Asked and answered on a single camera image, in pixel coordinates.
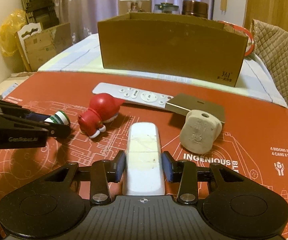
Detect red printed cardboard mat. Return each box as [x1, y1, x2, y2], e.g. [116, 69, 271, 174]
[0, 71, 288, 238]

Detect red instant rice bowl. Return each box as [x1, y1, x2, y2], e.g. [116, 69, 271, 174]
[219, 21, 254, 57]

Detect green lidded glass jar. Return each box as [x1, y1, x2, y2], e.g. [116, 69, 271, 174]
[153, 2, 180, 14]

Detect brown metal thermos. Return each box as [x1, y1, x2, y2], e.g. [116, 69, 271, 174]
[181, 0, 209, 18]

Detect yellow plastic bag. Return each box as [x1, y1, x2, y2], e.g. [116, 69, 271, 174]
[0, 9, 27, 57]

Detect red cat figurine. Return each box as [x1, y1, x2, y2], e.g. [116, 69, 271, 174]
[77, 93, 124, 139]

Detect quilted beige cushion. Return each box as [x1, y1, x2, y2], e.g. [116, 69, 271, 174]
[250, 19, 288, 106]

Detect dark folding rack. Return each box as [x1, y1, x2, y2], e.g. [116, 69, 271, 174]
[21, 0, 60, 29]

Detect white button remote control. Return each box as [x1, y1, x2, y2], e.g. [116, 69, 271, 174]
[92, 82, 173, 109]

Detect white product box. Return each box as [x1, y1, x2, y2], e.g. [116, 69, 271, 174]
[119, 0, 152, 15]

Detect brown cardboard box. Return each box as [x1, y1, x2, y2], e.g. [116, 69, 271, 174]
[97, 12, 248, 87]

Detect grey stone-like plug block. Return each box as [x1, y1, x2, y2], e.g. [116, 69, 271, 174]
[179, 109, 222, 154]

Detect stacked flat cardboard boxes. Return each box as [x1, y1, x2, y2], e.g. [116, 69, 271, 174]
[15, 23, 72, 72]

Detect white rounded remote control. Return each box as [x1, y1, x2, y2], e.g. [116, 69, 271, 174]
[122, 122, 165, 196]

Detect silver TP-LINK flat box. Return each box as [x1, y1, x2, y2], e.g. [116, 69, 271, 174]
[165, 93, 225, 124]

